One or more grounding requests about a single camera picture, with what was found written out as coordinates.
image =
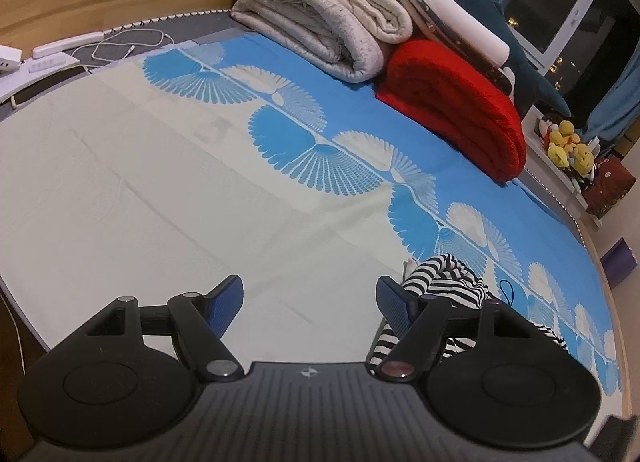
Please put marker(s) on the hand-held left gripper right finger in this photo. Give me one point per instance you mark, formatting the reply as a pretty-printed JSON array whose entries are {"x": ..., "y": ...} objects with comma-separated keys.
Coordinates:
[{"x": 392, "y": 304}]

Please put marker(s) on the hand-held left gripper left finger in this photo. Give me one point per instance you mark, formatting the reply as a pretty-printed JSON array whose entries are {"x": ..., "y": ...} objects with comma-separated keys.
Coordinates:
[{"x": 225, "y": 302}]

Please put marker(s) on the black white striped garment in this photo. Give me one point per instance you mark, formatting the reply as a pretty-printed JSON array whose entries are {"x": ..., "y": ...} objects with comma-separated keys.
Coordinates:
[{"x": 450, "y": 282}]

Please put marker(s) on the blue white patterned bed sheet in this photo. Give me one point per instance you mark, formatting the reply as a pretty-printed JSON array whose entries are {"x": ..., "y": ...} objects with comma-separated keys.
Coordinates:
[{"x": 150, "y": 192}]

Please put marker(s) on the red folded blanket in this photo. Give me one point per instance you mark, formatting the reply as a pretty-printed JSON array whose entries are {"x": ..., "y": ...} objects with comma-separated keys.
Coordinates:
[{"x": 450, "y": 102}]

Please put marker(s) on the white bedside shelf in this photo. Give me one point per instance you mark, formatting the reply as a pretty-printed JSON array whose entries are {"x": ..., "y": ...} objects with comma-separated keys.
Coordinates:
[{"x": 540, "y": 152}]

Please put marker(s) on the purple box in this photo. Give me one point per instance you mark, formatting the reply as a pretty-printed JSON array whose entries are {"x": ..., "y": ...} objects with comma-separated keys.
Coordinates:
[{"x": 620, "y": 262}]

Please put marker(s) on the yellow plush toy pile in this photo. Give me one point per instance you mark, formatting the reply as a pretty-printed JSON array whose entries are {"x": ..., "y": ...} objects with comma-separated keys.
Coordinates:
[{"x": 570, "y": 149}]

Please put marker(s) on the dark red box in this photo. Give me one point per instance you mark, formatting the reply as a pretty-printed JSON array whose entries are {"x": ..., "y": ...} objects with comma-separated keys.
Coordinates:
[{"x": 610, "y": 187}]

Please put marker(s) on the blue shark plush toy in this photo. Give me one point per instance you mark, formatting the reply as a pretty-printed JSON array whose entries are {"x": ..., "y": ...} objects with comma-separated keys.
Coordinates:
[{"x": 532, "y": 79}]

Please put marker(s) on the grey mattress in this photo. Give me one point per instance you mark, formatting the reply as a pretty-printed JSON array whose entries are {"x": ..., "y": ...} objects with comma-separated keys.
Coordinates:
[{"x": 210, "y": 24}]

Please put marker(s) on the beige folded blanket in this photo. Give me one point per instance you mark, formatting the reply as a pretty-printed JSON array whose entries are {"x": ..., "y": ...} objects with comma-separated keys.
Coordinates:
[{"x": 325, "y": 17}]

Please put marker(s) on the white pillow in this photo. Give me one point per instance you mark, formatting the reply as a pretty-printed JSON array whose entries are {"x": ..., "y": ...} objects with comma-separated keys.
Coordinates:
[{"x": 465, "y": 17}]

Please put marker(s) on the short white power strip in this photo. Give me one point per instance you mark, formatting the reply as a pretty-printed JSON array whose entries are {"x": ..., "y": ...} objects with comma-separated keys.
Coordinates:
[{"x": 47, "y": 63}]

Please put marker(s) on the long white power strip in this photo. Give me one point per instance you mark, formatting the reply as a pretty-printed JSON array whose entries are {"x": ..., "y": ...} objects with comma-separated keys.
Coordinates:
[{"x": 65, "y": 44}]

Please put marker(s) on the white charger block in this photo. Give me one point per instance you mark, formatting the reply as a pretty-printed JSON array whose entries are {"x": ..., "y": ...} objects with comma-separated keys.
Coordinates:
[{"x": 9, "y": 58}]

